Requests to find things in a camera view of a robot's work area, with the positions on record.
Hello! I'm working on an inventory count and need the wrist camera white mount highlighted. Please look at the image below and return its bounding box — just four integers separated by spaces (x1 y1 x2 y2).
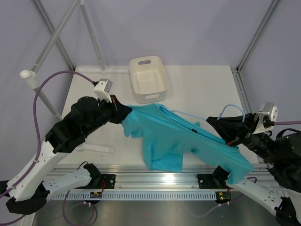
93 79 113 103
253 102 278 134

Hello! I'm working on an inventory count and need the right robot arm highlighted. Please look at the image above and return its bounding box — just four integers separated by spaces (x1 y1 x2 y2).
197 113 301 226

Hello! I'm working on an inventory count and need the aluminium frame post left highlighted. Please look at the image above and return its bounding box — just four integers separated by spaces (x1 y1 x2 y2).
32 0 75 73

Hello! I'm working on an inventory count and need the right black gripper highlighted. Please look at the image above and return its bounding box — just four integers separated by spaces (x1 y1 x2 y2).
207 111 282 164

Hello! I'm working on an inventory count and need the aluminium mounting rail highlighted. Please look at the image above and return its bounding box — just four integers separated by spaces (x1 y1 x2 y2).
47 164 264 190

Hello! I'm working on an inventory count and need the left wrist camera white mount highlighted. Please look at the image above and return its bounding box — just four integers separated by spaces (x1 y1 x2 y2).
93 79 113 103

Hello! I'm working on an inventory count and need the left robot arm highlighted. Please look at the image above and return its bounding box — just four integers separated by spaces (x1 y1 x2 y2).
0 95 132 215

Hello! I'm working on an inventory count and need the white clothes rack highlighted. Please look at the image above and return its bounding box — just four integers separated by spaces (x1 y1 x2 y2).
19 0 130 153

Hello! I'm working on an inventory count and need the white plastic bin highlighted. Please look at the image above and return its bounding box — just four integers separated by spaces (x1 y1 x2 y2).
129 56 168 104

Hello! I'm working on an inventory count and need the turquoise t shirt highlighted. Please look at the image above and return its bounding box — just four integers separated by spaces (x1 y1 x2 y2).
121 103 253 184

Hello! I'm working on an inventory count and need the light blue wire hanger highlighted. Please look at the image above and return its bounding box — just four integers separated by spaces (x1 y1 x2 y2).
159 105 246 142

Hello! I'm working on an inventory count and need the white slotted cable duct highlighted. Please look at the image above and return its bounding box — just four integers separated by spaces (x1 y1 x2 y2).
66 191 217 201

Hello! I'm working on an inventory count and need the aluminium frame post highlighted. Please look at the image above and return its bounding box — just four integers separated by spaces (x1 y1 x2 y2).
32 0 75 73
236 0 282 71

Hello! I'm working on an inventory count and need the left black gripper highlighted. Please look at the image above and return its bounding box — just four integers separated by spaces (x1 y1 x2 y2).
83 94 131 136

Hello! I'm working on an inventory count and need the aluminium frame post right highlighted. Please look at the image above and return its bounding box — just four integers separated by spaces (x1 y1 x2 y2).
236 0 282 71

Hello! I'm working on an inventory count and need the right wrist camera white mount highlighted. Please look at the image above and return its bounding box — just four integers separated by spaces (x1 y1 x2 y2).
253 102 278 134

